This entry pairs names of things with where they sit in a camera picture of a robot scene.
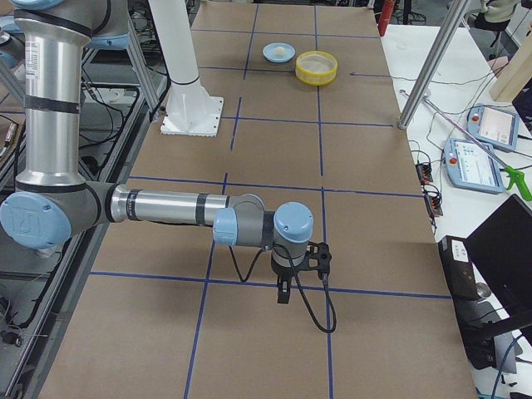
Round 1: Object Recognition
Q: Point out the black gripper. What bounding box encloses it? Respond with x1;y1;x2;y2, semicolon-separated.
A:
272;264;294;304

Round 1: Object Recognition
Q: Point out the white steamed bun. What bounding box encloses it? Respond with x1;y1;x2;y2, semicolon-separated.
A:
273;46;286;59

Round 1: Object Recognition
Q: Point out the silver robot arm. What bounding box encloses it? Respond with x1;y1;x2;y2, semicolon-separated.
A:
1;1;318;303

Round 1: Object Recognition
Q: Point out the yellow plastic steamer basket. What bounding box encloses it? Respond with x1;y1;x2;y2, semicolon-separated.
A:
295;50;338;86

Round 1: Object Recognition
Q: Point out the black usb hub right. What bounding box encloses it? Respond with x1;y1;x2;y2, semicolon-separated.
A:
424;195;443;218

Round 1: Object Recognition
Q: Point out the black usb hub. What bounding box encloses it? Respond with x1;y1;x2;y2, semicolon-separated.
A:
424;195;443;218
416;163;433;185

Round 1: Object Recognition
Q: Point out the brown paper table cover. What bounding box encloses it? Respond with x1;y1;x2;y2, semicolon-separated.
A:
41;2;475;398

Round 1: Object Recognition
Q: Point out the black computer box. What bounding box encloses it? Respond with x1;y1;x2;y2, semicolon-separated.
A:
438;235;478;301

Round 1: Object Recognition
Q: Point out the black usb hub left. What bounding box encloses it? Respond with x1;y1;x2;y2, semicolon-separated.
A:
416;163;433;185

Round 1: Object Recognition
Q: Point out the near blue teach pendant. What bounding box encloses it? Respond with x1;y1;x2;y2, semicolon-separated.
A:
444;138;505;194

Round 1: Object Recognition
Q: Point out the blue teach pendant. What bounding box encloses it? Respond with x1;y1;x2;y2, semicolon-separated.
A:
467;104;519;152
444;138;505;194

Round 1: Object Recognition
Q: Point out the black monitor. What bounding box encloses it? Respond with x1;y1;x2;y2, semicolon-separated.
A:
465;195;532;314

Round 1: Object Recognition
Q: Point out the light blue plate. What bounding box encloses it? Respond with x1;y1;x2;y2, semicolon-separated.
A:
263;42;296;64

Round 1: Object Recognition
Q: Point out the metal reacher grabber stick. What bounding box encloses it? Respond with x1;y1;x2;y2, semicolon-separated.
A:
421;95;531;201

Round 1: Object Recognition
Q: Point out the far blue teach pendant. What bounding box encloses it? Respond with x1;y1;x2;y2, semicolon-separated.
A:
467;104;519;152

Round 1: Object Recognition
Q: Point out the red fire extinguisher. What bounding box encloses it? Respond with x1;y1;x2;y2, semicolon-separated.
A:
377;0;396;37

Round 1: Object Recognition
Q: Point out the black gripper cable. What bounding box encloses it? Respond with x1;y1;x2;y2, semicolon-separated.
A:
228;243;337;334

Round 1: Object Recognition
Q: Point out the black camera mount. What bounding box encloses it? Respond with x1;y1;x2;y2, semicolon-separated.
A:
296;242;332;280

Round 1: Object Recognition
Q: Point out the white pedestal base plate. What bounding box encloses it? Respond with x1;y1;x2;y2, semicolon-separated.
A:
160;94;224;137

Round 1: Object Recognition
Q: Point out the white camera pedestal column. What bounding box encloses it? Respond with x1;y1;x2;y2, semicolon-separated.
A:
149;0;200;86

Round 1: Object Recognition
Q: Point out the aluminium frame post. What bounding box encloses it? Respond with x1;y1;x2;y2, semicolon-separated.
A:
398;0;470;130

